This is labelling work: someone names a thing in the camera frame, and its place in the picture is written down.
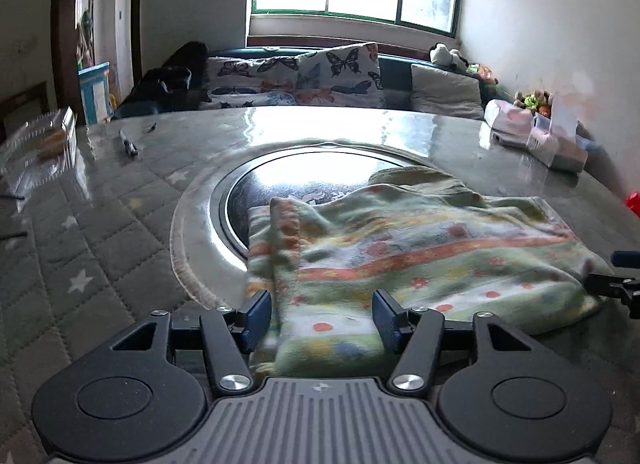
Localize red plastic stool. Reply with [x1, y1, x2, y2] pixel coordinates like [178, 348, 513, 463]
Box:
[624, 192, 640, 217]

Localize large butterfly pillow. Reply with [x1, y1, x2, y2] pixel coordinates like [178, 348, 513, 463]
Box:
[293, 42, 385, 108]

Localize black marker pen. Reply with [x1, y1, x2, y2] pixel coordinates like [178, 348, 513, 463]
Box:
[118, 129, 138, 157]

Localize tissue box pack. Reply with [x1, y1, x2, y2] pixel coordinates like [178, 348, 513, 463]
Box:
[526, 100, 588, 173]

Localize blue children's cabinet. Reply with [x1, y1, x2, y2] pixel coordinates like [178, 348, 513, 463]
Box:
[78, 62, 114, 126]

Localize green patterned child's shirt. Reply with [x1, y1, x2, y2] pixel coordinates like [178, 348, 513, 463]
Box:
[246, 167, 608, 377]

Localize pink white wipes pack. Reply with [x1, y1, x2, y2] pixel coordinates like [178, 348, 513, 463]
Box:
[484, 100, 534, 149]

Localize grey plain pillow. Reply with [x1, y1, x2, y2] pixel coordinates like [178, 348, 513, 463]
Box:
[410, 64, 484, 120]

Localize long butterfly cushion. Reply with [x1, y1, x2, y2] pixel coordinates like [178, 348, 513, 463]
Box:
[198, 56, 298, 109]

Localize brown plush toys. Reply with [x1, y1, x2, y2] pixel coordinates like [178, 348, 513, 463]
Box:
[513, 90, 552, 118]

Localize white plush toy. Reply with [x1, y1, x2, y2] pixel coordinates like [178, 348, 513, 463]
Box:
[428, 42, 469, 72]

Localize black bag on sofa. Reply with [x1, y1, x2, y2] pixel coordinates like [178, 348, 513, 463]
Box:
[113, 41, 208, 120]

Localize round glass turntable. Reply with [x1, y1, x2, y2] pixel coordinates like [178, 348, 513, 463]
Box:
[170, 141, 426, 309]

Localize clear plastic food container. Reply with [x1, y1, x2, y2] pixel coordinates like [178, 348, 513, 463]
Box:
[1, 107, 77, 197]

